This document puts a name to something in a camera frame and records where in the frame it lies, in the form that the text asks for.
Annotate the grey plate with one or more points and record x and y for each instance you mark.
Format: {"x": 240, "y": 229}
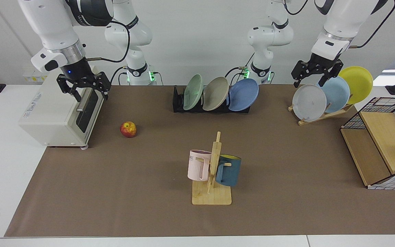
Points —
{"x": 309, "y": 103}

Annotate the white wall socket box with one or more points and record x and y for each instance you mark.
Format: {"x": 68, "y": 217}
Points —
{"x": 29, "y": 77}

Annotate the pale toaster oven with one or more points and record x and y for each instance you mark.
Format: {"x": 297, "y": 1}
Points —
{"x": 53, "y": 118}

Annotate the light blue plate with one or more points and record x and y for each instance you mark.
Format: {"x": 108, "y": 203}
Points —
{"x": 338, "y": 92}

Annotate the pale green plate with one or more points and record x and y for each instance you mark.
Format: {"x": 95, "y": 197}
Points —
{"x": 193, "y": 92}

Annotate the brown table cloth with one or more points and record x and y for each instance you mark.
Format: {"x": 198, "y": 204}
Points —
{"x": 132, "y": 192}

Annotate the pink cup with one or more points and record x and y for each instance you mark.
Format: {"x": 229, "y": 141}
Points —
{"x": 194, "y": 168}

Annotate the yellow plate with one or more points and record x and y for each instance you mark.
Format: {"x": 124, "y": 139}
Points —
{"x": 358, "y": 84}

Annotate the red yellow apple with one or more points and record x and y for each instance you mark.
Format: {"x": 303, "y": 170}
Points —
{"x": 128, "y": 129}

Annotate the dark blue cup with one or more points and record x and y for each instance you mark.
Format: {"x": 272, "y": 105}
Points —
{"x": 230, "y": 173}

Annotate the beige plate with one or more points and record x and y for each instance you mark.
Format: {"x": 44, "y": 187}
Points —
{"x": 215, "y": 93}

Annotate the wooden plate rack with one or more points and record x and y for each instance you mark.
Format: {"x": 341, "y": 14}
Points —
{"x": 321, "y": 117}

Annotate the black dish rack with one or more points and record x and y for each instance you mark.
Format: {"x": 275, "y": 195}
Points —
{"x": 177, "y": 103}

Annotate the wooden cup stand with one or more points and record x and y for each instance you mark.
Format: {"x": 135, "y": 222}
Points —
{"x": 211, "y": 197}

